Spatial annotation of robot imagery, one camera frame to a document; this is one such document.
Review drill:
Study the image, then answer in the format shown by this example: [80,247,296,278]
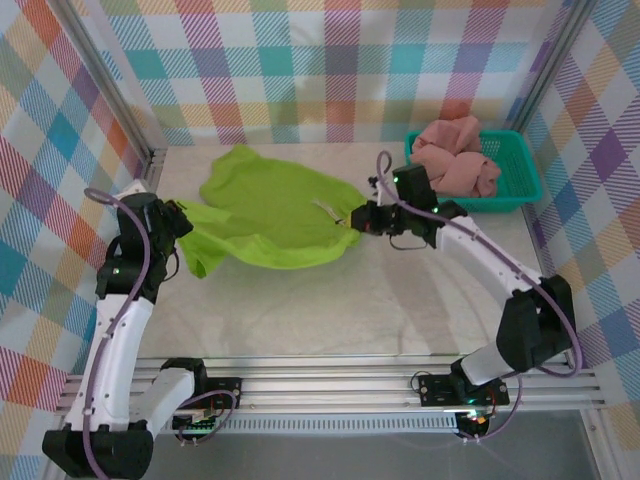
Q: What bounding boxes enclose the pink shorts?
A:
[409,117,503,200]

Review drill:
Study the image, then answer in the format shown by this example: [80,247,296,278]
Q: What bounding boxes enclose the lime green shorts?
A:
[177,143,369,281]

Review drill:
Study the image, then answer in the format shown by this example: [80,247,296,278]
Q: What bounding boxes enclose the teal plastic basket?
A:
[403,130,545,215]

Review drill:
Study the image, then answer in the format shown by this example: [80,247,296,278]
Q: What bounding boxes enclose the thin black right camera cable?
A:
[388,233,429,252]

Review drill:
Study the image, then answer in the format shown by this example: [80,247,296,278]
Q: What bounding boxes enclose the aluminium side rail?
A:
[134,148,169,194]
[519,205,549,276]

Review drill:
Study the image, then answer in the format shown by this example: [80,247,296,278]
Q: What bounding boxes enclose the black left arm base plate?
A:
[199,377,244,410]

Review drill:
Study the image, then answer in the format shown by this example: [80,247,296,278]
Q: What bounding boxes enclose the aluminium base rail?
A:
[53,353,604,417]

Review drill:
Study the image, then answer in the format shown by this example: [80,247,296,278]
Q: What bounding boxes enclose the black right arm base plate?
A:
[416,372,511,407]

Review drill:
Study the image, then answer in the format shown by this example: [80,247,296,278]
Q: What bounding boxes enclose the aluminium corner post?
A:
[53,0,170,169]
[507,0,601,132]

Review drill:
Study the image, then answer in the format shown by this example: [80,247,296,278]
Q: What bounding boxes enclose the grey slotted cable duct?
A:
[78,417,464,437]

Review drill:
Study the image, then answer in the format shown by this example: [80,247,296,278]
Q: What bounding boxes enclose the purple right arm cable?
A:
[375,150,584,444]

